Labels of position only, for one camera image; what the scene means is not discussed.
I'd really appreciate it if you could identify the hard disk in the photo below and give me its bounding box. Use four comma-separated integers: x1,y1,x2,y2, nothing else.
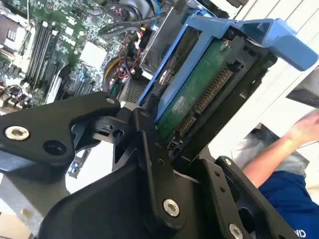
136,9,319,162

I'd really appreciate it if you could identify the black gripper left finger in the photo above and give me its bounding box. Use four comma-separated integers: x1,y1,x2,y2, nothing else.
0,91,186,234

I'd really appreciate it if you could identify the black disk wire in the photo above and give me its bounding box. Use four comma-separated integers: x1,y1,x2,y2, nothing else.
98,18,166,38

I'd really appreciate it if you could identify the person's hand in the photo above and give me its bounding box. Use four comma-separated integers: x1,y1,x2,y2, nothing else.
286,108,319,147

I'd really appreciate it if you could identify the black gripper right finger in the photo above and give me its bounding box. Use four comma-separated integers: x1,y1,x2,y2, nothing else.
199,156,300,239

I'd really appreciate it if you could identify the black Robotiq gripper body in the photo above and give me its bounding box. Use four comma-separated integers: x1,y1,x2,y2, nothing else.
38,163,215,239

